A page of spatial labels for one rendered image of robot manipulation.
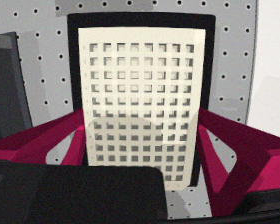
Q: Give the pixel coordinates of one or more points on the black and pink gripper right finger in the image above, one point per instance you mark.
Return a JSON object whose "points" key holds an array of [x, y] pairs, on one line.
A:
{"points": [[257, 167]]}

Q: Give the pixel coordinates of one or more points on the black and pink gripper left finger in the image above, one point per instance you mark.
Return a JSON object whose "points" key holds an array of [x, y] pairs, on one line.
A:
{"points": [[32, 145]]}

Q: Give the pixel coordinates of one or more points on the cream well plate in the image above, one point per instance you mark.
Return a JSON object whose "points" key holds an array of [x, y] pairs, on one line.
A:
{"points": [[147, 72]]}

